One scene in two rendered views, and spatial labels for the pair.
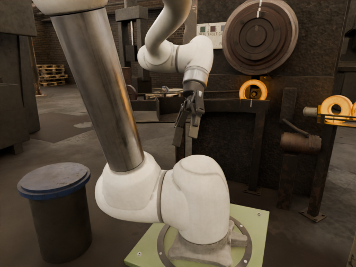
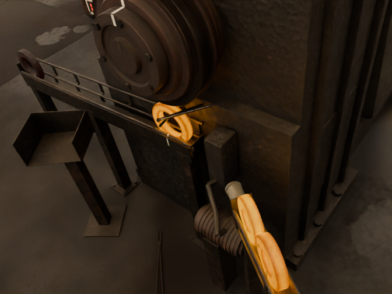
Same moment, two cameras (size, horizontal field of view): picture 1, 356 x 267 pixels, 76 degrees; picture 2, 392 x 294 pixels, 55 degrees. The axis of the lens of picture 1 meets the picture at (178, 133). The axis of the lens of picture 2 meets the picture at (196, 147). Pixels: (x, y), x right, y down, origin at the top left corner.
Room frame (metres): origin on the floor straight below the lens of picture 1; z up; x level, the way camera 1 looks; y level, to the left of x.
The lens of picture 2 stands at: (0.62, -1.02, 1.70)
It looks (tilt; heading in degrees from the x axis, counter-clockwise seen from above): 45 degrees down; 22
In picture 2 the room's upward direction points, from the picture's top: 10 degrees counter-clockwise
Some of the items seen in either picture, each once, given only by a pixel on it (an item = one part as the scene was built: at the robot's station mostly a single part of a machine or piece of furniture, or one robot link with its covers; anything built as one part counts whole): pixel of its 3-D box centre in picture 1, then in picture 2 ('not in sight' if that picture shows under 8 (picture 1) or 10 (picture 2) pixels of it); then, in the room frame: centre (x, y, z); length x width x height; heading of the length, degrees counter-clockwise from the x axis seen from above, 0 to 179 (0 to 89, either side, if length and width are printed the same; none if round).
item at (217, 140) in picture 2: (287, 105); (223, 157); (1.54, -0.75, 0.68); 0.11 x 0.08 x 0.24; 155
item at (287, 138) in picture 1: (294, 172); (228, 255); (1.36, -0.77, 0.27); 0.22 x 0.13 x 0.53; 65
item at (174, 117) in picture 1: (176, 147); (79, 180); (1.58, 0.01, 0.36); 0.26 x 0.20 x 0.72; 100
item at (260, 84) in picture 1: (252, 92); (172, 122); (1.63, -0.53, 0.75); 0.18 x 0.03 x 0.18; 64
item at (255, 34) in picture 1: (256, 36); (129, 54); (1.53, -0.49, 1.12); 0.28 x 0.06 x 0.28; 65
